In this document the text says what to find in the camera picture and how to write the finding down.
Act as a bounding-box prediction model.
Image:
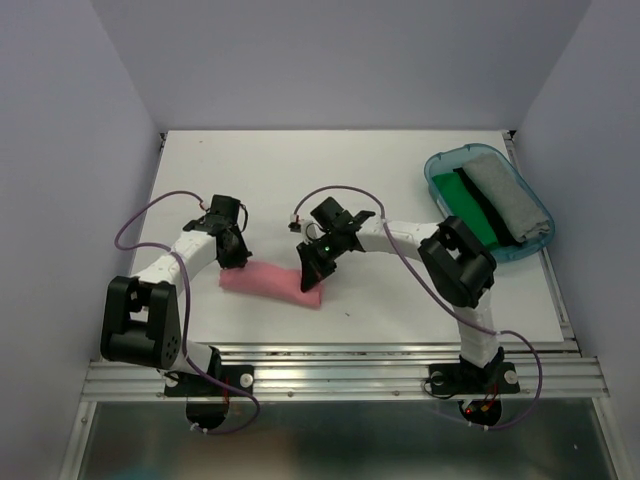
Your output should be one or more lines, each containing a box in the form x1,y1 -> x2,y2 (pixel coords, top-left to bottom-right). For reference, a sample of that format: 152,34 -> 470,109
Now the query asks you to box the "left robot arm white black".
100,193 -> 252,394

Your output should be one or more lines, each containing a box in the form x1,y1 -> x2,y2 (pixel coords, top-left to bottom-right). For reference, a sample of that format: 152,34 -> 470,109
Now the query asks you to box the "rolled black t-shirt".
454,168 -> 520,247

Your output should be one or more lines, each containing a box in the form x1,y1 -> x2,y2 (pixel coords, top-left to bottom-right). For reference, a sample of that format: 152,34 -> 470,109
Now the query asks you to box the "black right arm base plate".
427,362 -> 520,397

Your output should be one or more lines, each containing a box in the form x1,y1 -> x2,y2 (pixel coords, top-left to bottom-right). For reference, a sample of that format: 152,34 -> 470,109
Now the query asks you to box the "rolled green t-shirt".
433,172 -> 500,250

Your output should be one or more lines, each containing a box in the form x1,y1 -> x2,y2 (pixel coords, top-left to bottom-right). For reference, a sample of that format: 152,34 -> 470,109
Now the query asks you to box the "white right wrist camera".
288,213 -> 305,233

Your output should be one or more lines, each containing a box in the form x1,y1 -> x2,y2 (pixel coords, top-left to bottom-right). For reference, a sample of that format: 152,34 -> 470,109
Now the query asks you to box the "blue translucent plastic bin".
424,143 -> 555,263

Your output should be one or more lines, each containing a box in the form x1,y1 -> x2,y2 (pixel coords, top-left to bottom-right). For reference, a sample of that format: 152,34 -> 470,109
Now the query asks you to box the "pink t-shirt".
219,261 -> 323,309

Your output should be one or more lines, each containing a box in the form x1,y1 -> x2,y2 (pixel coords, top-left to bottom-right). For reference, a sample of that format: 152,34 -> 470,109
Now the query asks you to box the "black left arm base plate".
163,365 -> 254,399

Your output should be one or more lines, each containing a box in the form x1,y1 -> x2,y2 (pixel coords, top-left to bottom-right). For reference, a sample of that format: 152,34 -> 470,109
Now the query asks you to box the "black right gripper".
295,231 -> 343,293

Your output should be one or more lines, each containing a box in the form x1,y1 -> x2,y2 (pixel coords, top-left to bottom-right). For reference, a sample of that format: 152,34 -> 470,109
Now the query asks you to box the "rolled grey t-shirt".
462,154 -> 551,243

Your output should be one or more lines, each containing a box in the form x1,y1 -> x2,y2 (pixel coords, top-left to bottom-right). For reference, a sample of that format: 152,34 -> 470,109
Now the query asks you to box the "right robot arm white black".
289,197 -> 504,390

